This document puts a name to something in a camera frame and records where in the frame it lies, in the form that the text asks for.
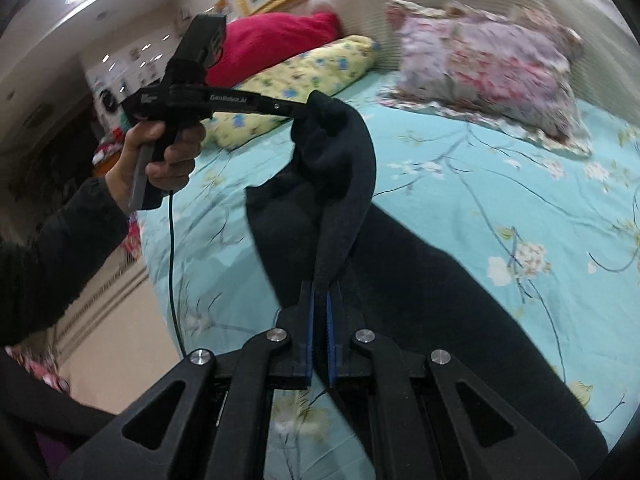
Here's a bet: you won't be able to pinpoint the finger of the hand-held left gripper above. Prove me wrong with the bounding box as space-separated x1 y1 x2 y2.
260 93 321 119

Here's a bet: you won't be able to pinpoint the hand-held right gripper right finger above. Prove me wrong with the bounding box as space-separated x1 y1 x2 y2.
326 284 583 480

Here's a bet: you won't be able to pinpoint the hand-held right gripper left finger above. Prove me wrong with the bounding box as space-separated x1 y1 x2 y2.
55 282 316 480

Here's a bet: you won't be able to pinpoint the black pants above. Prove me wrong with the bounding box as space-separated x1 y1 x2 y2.
244 91 608 480

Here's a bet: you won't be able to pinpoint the person's left forearm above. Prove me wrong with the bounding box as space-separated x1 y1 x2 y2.
0 177 132 348

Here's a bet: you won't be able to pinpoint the person's left hand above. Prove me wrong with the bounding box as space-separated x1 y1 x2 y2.
105 121 207 216

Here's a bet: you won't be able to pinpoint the yellow printed pillow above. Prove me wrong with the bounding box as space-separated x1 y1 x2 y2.
202 35 381 151

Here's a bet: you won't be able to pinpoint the red blanket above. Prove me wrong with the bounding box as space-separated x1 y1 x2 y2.
205 11 346 88

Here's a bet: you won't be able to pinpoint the pink floral ruffled pillow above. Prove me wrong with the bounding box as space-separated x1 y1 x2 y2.
377 12 593 158
385 0 586 61

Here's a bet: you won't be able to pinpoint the turquoise floral bed sheet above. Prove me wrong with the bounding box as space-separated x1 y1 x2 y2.
135 67 640 480

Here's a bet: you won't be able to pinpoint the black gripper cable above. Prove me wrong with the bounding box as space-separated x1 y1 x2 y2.
167 192 197 361

